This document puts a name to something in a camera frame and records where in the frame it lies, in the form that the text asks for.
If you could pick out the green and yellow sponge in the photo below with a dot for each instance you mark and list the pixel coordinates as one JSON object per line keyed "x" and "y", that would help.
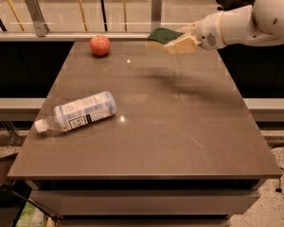
{"x": 161, "y": 36}

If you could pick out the left metal railing bracket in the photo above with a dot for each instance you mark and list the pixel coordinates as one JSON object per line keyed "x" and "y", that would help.
{"x": 40, "y": 26}

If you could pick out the clear plastic water bottle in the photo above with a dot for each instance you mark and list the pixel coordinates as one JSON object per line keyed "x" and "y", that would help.
{"x": 78, "y": 113}

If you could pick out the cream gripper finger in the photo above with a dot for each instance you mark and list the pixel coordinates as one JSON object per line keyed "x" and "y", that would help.
{"x": 182, "y": 45}
{"x": 189, "y": 29}

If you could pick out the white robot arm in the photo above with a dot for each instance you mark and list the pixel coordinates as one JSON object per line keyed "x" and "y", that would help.
{"x": 261, "y": 24}

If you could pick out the grey table drawer front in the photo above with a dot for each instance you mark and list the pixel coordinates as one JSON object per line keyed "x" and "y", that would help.
{"x": 145, "y": 202}

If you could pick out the green and white package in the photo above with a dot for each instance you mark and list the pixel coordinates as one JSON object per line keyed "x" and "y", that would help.
{"x": 31, "y": 216}

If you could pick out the metal railing bracket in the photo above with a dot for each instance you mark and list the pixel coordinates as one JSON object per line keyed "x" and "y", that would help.
{"x": 156, "y": 13}
{"x": 40, "y": 26}

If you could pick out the red apple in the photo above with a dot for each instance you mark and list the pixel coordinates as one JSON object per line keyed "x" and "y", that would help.
{"x": 100, "y": 45}

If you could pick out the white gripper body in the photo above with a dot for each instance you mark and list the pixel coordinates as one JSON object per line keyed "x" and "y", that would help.
{"x": 208, "y": 34}

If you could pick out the middle metal railing bracket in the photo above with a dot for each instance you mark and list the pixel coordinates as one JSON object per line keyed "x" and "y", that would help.
{"x": 156, "y": 13}

